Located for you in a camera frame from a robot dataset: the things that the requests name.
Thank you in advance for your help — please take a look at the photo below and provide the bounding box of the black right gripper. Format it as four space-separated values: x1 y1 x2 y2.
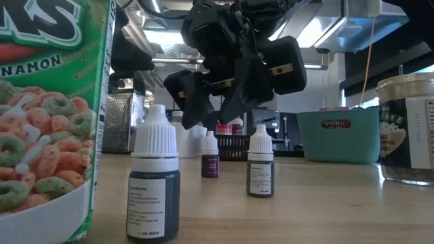
163 0 308 131

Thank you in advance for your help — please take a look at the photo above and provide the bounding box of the red food colouring bottle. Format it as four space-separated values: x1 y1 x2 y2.
231 117 244 136
216 123 233 136

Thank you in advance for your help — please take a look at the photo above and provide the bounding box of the small black plastic basket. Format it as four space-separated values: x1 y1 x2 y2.
216 134 252 161

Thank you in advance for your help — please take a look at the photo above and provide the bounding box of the white plastic bin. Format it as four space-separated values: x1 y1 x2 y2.
171 117 208 159

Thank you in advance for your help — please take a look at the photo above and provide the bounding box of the small purple dropper bottle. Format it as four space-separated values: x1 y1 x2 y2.
201 130 220 179

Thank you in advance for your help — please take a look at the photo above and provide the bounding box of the teal plastic bin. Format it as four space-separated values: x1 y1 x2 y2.
296 107 381 165

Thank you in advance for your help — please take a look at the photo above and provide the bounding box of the long linear ceiling light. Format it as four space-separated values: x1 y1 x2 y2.
151 56 329 71

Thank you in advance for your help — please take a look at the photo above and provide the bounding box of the dark background workstation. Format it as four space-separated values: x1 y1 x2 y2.
249 108 299 157

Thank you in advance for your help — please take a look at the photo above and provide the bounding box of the green cereal box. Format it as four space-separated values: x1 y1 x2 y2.
0 0 117 244

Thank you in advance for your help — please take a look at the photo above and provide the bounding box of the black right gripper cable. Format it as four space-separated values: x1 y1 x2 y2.
137 0 193 20

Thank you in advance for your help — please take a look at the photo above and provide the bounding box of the metal box grater black handle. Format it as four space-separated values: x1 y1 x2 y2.
101 70 146 154

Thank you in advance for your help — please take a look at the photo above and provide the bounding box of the pale overhead duct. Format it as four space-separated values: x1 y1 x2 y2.
313 0 410 54

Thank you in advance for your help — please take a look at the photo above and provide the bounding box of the yellow hanging cord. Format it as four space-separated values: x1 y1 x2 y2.
359 16 377 106

